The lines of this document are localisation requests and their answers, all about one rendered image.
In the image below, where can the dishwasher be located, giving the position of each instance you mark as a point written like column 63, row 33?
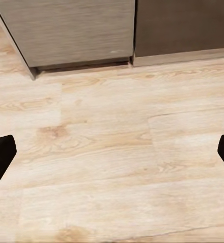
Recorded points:
column 55, row 34

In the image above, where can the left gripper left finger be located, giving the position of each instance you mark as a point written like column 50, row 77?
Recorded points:
column 8, row 151

